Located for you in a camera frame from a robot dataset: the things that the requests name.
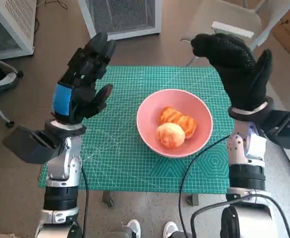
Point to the grey wheeled chair frame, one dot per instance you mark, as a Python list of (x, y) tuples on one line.
[(9, 123)]

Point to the white cabinet with mesh front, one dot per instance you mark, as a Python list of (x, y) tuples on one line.
[(122, 15)]

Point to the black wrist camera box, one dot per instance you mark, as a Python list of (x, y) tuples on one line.
[(28, 146), (283, 124)]

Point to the rectangular orange toy bread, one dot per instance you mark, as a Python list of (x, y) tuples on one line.
[(182, 117)]

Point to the beige office chair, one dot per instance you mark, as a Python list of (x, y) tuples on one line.
[(221, 12)]

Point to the white perforated metal cabinet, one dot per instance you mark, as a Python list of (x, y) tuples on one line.
[(16, 19)]

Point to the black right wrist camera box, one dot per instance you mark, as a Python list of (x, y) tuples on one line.
[(283, 124)]

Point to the pink bowl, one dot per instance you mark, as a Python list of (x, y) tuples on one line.
[(147, 134)]

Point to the black left hand blue tape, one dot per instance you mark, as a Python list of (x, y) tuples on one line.
[(82, 86)]

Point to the person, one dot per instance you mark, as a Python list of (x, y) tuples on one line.
[(1, 81)]

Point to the black gloved right hand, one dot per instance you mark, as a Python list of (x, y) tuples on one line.
[(241, 74)]

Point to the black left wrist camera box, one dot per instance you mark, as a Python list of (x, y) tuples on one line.
[(28, 146)]

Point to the round toy bread bun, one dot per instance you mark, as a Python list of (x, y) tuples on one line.
[(170, 135)]

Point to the green cutting mat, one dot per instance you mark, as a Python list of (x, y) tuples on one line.
[(134, 171)]

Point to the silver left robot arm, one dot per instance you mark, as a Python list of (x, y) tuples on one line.
[(63, 168)]

